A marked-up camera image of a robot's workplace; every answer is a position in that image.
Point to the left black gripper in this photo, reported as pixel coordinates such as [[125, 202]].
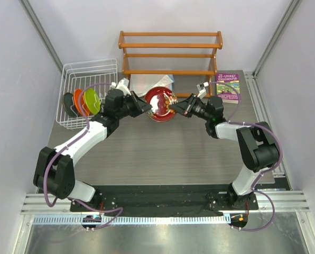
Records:
[[140, 106]]

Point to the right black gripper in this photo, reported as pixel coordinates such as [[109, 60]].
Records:
[[186, 106]]

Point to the red patterned plate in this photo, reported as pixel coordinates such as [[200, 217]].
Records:
[[160, 98]]

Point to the lime green plate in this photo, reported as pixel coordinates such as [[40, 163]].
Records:
[[92, 101]]

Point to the orange plate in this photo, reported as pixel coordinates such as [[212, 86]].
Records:
[[78, 98]]

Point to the dark teal plate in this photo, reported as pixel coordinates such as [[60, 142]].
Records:
[[69, 105]]

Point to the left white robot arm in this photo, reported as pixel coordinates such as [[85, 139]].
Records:
[[54, 172]]

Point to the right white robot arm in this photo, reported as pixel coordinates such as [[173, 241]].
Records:
[[259, 148]]

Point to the orange wooden shelf rack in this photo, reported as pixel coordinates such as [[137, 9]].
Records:
[[170, 53]]

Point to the clear plastic document bag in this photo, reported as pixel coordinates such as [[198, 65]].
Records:
[[142, 83]]

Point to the purple treehouse book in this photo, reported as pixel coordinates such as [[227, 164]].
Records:
[[228, 87]]

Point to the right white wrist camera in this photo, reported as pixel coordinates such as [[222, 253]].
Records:
[[202, 89]]

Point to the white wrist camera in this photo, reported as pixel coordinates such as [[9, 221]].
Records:
[[202, 89], [122, 85]]

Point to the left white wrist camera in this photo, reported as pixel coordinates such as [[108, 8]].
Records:
[[122, 85]]

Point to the white wire dish rack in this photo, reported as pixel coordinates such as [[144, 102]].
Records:
[[83, 88]]

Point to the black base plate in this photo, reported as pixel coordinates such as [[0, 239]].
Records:
[[173, 200]]

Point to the slotted cable duct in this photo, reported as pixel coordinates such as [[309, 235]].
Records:
[[84, 219]]

